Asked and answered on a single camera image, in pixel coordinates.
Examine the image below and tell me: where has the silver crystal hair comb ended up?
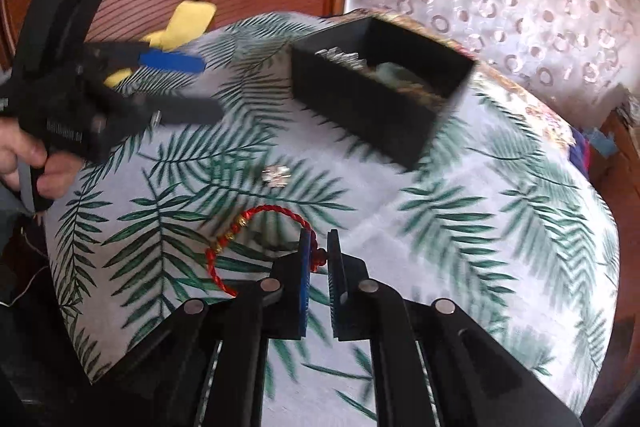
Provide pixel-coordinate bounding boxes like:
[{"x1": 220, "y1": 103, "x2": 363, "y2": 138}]
[{"x1": 316, "y1": 46, "x2": 368, "y2": 70}]

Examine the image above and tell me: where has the red braided cord bracelet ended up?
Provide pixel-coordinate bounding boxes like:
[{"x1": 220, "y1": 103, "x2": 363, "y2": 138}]
[{"x1": 204, "y1": 204, "x2": 329, "y2": 298}]

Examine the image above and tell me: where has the pale jade bangle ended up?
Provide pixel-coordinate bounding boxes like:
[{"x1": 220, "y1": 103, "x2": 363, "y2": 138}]
[{"x1": 373, "y1": 62, "x2": 425, "y2": 91}]

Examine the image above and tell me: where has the person's left hand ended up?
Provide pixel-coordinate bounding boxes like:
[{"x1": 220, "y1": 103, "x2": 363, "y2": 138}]
[{"x1": 0, "y1": 118, "x2": 84, "y2": 199}]

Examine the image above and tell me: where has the yellow plush toy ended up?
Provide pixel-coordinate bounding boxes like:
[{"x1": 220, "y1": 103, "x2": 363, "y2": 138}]
[{"x1": 103, "y1": 1, "x2": 217, "y2": 88}]

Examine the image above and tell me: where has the small silver brooch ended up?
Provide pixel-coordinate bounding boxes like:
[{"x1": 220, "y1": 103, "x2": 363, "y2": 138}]
[{"x1": 262, "y1": 165, "x2": 291, "y2": 188}]

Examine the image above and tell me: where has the palm leaf print bedsheet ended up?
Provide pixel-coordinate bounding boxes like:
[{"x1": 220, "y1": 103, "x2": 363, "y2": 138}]
[{"x1": 44, "y1": 13, "x2": 618, "y2": 413}]

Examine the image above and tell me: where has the black square storage box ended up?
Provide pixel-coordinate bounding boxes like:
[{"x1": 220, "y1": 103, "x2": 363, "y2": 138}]
[{"x1": 291, "y1": 16, "x2": 475, "y2": 170}]

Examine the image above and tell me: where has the blue blanket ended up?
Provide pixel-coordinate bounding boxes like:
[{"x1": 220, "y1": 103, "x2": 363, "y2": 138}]
[{"x1": 568, "y1": 127, "x2": 591, "y2": 180}]

